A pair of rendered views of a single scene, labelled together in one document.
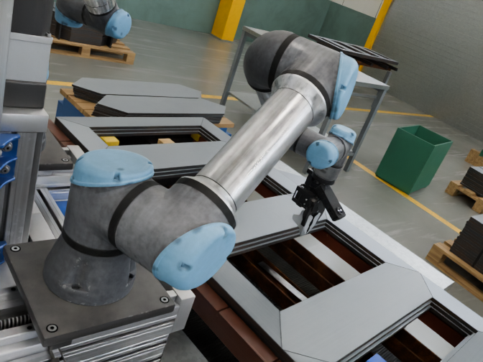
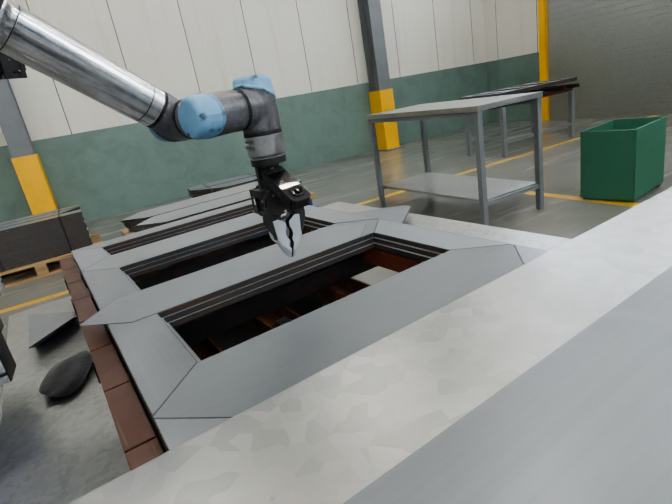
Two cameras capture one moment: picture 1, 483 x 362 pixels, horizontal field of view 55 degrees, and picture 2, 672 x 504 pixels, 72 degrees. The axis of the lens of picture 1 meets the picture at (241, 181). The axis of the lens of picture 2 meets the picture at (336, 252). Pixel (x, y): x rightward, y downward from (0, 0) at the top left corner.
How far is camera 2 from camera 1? 88 cm
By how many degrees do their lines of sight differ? 20
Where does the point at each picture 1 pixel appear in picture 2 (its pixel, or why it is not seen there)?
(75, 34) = not seen: hidden behind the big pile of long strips
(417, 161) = (623, 157)
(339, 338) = (284, 374)
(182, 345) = (109, 460)
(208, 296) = (105, 376)
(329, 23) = (493, 83)
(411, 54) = (596, 64)
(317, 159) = (190, 124)
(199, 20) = (360, 143)
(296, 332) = (202, 386)
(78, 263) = not seen: outside the picture
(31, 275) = not seen: outside the picture
